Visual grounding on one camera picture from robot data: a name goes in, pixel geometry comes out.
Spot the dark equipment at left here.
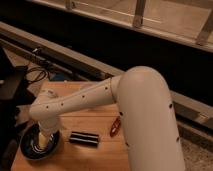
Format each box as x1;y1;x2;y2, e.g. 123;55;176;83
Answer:
0;46;35;171

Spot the black cable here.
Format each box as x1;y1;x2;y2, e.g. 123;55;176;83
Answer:
25;65;56;84

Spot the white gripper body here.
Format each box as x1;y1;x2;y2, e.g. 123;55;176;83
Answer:
38;122;59;137

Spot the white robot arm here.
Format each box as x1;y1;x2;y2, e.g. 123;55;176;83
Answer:
30;66;186;171

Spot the red oval object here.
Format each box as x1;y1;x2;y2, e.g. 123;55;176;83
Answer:
110;117;121;137

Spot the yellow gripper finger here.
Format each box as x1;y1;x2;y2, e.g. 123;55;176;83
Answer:
38;133;48;149

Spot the dark ceramic bowl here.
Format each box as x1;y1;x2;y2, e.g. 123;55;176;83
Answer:
20;124;60;160

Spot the black striped rectangular block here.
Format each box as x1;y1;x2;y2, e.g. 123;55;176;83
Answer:
69;131;99;147

